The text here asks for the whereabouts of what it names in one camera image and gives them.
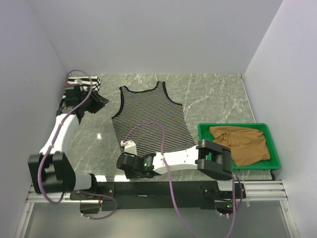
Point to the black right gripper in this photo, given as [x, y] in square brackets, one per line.
[130, 175]

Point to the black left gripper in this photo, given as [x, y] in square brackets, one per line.
[99, 101]

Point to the wide striped black white tank top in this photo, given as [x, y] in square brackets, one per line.
[85, 84]

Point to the thin striped black tank top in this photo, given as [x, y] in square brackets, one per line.
[152, 120]

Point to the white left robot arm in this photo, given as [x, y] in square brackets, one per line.
[50, 169]

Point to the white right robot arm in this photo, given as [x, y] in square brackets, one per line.
[211, 159]

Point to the tan tank top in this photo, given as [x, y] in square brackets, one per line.
[247, 145]

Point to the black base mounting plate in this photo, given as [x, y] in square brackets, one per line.
[156, 194]

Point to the green plastic bin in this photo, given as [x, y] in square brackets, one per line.
[272, 164]

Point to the aluminium rail frame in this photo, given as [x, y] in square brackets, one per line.
[265, 212]

